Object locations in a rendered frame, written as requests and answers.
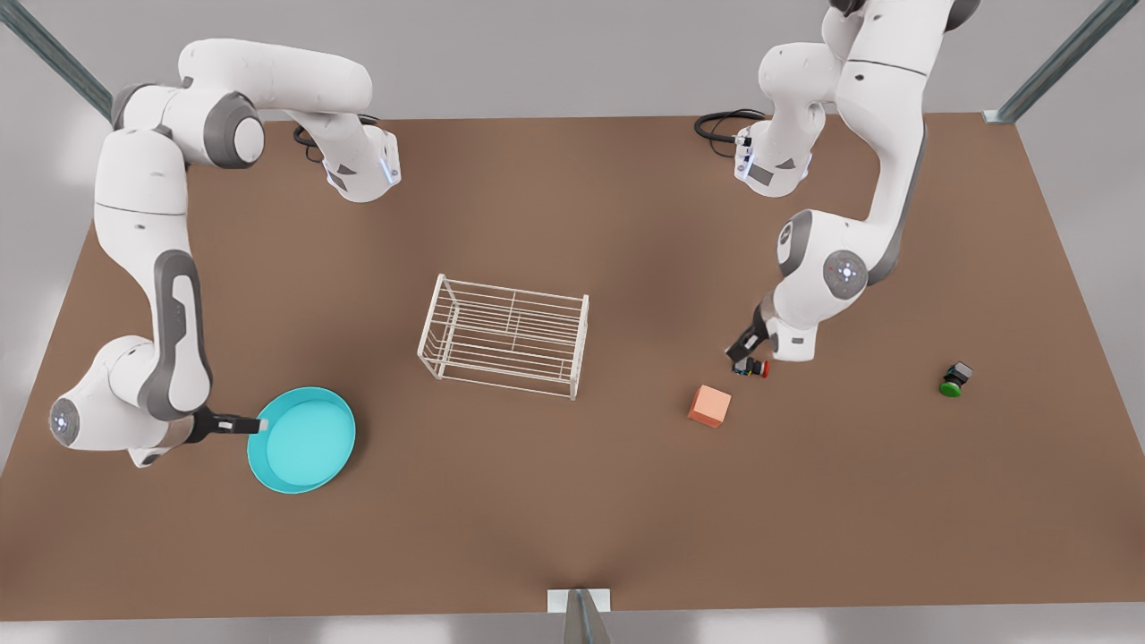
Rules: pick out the red button switch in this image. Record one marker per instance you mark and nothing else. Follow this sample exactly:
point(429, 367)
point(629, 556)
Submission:
point(757, 368)

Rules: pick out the turquoise plate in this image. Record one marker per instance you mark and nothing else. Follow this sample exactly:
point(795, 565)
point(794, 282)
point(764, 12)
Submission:
point(304, 440)

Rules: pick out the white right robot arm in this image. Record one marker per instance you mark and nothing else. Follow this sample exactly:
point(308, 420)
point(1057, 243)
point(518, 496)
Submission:
point(143, 206)

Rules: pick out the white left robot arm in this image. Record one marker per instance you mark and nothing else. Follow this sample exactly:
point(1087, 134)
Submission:
point(881, 107)

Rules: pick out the orange cube block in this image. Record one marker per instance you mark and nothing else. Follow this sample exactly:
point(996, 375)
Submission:
point(709, 406)

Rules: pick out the green button switch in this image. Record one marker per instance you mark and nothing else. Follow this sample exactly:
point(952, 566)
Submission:
point(954, 379)

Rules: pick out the silver frame post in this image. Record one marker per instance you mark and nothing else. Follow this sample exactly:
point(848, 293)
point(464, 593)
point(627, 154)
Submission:
point(1060, 63)
point(583, 617)
point(55, 55)

